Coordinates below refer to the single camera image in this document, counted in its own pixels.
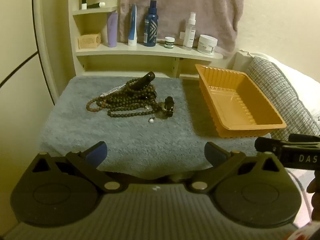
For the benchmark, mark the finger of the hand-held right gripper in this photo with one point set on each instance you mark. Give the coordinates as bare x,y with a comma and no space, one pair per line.
305,138
270,146

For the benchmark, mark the purple tube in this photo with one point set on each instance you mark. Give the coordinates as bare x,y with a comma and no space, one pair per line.
112,30

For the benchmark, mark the blue and white tube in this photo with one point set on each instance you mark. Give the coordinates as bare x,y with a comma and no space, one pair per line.
133,27

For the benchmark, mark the black wrist watch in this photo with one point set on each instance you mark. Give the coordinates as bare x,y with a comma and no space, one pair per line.
168,106

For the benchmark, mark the dark blue spray bottle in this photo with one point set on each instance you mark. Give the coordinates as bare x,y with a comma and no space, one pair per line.
150,27

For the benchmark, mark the cream wooden shelf unit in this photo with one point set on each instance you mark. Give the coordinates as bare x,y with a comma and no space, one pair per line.
140,52

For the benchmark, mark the black tube with white cap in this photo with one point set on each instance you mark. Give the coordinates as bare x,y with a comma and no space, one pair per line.
96,5

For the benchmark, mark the person's right hand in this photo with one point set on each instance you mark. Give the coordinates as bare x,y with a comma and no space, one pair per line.
315,200

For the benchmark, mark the yellow plastic tray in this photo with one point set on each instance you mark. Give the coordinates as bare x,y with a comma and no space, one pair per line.
237,105

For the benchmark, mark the blue-grey towel mat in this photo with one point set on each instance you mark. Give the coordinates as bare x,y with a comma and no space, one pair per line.
100,135

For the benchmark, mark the small green-label jar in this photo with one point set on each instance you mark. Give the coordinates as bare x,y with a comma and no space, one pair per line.
169,43

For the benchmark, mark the red and white packet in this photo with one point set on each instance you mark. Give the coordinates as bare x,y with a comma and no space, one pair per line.
298,233

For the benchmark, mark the pink hanging towel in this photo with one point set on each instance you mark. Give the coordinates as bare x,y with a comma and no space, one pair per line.
187,5

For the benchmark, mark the black cylindrical object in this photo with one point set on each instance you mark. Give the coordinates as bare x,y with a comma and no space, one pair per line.
146,80

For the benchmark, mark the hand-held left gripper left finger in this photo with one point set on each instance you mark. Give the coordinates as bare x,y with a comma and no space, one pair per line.
96,152

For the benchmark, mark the white pillow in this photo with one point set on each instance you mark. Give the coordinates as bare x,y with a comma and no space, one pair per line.
300,75

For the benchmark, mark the small cardboard box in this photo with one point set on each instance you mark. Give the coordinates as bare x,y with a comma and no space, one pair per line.
88,41

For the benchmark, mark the white cream jar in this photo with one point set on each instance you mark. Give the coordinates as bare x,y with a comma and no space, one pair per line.
207,44

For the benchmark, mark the clear spray bottle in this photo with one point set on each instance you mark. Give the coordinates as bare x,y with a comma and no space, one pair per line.
190,32

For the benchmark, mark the cream curved furniture panel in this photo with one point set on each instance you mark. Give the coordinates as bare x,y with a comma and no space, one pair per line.
47,42

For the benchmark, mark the grey woven pillow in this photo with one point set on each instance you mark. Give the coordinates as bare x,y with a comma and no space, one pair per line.
280,87

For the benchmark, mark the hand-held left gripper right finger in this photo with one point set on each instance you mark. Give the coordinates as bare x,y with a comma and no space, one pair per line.
215,152

